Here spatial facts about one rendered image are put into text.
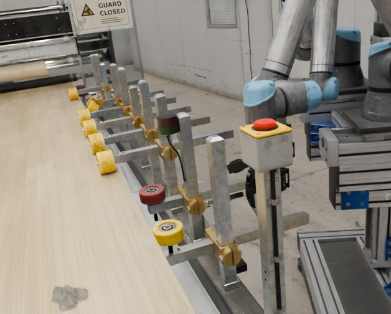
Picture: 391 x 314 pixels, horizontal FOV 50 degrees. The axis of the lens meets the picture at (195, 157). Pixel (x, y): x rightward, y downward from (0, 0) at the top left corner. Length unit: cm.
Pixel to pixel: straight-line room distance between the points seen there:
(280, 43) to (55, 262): 78
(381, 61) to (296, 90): 40
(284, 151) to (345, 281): 136
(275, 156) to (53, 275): 58
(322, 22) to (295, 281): 140
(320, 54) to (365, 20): 281
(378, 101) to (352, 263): 99
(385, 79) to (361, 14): 292
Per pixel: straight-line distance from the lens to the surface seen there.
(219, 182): 104
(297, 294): 230
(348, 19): 438
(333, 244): 230
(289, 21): 115
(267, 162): 75
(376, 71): 139
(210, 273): 127
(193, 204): 130
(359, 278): 208
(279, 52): 114
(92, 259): 106
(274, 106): 99
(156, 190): 132
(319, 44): 146
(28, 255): 115
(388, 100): 139
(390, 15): 119
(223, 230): 110
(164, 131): 122
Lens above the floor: 145
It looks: 20 degrees down
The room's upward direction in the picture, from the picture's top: 7 degrees counter-clockwise
